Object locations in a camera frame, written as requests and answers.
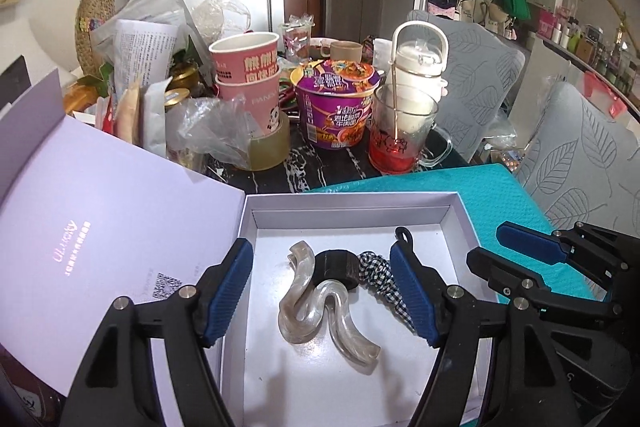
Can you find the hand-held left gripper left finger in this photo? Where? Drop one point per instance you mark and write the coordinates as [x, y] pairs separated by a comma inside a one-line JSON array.
[[230, 292]]

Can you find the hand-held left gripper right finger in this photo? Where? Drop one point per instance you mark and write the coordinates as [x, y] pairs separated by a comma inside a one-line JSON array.
[[415, 292]]

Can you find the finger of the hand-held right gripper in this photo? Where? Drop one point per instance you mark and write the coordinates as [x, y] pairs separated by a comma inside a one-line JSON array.
[[530, 244], [495, 269]]

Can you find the black checkered hair clip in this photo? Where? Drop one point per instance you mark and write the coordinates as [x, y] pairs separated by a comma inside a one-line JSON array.
[[375, 272]]

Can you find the translucent wavy hair clip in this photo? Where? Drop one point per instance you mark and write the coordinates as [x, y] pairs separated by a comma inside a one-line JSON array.
[[305, 307]]

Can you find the lavender cardboard box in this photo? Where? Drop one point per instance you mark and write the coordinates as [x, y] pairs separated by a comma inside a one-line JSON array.
[[125, 217]]

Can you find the teal foam mat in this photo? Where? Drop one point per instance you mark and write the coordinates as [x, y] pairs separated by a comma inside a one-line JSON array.
[[475, 192]]

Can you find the grey leaf-pattern covered chair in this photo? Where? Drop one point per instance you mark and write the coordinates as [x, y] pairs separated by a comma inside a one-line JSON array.
[[475, 62], [580, 157]]

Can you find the glass mug with red drink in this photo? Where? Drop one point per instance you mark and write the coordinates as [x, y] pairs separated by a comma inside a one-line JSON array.
[[400, 147]]

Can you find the brown packing tape roll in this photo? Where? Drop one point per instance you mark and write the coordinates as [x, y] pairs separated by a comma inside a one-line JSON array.
[[270, 147]]

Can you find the crumpled clear plastic bag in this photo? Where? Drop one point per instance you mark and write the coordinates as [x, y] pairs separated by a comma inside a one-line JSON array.
[[210, 132]]

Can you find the pink plastic bag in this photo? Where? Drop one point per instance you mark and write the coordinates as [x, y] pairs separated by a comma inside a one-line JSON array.
[[602, 94]]

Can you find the white low cabinet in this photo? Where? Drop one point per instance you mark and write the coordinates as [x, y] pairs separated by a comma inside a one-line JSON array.
[[542, 67]]

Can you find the pink panda print paper cup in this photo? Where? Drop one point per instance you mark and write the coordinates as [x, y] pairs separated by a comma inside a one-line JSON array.
[[255, 107]]

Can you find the metal spoon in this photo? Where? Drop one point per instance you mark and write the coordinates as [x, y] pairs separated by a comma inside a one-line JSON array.
[[396, 97]]

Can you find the gold lid jar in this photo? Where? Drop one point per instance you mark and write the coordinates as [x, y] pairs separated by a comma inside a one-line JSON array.
[[182, 74], [175, 99]]

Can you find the purple instant noodle bowl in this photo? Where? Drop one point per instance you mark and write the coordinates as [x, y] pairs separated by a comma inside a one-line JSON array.
[[335, 102]]

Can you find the row of bottles and jars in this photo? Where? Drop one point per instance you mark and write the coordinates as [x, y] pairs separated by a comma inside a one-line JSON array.
[[575, 37]]

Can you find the beige cup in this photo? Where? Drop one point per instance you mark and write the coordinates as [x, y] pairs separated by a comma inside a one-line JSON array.
[[345, 52]]

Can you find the printed paper sheet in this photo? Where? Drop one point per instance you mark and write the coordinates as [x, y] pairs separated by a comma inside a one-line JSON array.
[[142, 52]]

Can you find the grey plastic bag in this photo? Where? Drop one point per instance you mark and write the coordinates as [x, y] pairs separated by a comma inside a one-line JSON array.
[[150, 2]]

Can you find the woven straw fan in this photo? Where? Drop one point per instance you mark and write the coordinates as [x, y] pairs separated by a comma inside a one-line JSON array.
[[95, 22]]

